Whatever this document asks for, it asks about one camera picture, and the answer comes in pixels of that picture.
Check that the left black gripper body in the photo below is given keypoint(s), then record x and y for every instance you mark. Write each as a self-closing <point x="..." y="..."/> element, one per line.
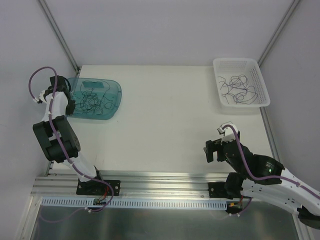
<point x="70" y="107"/>

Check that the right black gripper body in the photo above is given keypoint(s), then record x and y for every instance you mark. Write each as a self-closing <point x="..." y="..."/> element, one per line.
<point x="216" y="150"/>

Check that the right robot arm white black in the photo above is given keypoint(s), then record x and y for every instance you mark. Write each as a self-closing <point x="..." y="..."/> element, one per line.
<point x="260" y="177"/>

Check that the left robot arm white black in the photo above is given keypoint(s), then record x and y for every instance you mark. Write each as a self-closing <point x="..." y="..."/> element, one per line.
<point x="55" y="135"/>

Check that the teal translucent plastic bin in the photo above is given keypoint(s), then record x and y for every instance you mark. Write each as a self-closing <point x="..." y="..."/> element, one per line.
<point x="95" y="99"/>

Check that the white perforated plastic basket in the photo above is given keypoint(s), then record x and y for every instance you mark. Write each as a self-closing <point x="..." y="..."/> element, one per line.
<point x="240" y="85"/>

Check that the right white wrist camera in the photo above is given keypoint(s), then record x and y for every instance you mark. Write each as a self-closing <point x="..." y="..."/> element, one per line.
<point x="227" y="132"/>

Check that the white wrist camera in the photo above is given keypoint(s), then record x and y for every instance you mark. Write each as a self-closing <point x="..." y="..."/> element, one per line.
<point x="227" y="132"/>
<point x="42" y="97"/>

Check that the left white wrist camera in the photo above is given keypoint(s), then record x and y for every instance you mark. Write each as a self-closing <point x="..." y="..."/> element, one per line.
<point x="42" y="97"/>

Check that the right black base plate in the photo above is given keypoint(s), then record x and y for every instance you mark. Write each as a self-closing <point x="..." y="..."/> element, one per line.
<point x="223" y="190"/>

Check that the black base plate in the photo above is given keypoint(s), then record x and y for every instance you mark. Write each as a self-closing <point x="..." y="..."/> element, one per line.
<point x="94" y="188"/>
<point x="223" y="190"/>

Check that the left aluminium frame post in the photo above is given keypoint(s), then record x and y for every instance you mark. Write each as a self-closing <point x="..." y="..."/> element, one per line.
<point x="58" y="34"/>

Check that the aluminium frame post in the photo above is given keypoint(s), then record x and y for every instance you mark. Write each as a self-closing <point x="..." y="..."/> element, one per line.
<point x="278" y="31"/>
<point x="58" y="34"/>

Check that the aluminium mounting rail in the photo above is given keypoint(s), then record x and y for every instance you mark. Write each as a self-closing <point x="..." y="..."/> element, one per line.
<point x="133" y="184"/>

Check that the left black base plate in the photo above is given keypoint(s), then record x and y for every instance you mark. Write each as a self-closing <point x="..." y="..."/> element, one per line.
<point x="94" y="188"/>

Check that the right aluminium frame post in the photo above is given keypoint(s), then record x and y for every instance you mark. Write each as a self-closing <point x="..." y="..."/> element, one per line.
<point x="278" y="31"/>

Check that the white slotted cable duct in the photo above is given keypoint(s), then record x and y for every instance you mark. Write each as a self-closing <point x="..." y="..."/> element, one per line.
<point x="138" y="203"/>

